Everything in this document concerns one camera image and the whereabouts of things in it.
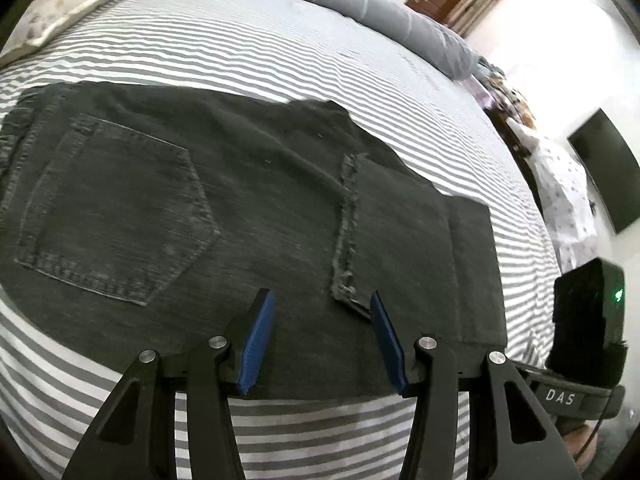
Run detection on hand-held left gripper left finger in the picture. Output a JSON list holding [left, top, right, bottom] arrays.
[[60, 288, 277, 480]]

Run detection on rolled grey checked duvet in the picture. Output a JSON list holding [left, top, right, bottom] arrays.
[[167, 0, 481, 81]]

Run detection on dark grey denim pants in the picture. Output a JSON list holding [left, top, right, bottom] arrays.
[[0, 81, 508, 401]]

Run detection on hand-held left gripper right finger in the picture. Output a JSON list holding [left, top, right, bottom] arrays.
[[369, 290, 586, 480]]

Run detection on black flat television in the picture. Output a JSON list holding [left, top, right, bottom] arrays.
[[567, 109, 640, 234]]

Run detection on white polka dot cloth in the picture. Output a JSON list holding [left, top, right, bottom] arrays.
[[520, 130, 601, 271]]

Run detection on grey white striped bed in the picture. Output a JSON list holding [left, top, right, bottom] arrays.
[[0, 0, 561, 480]]

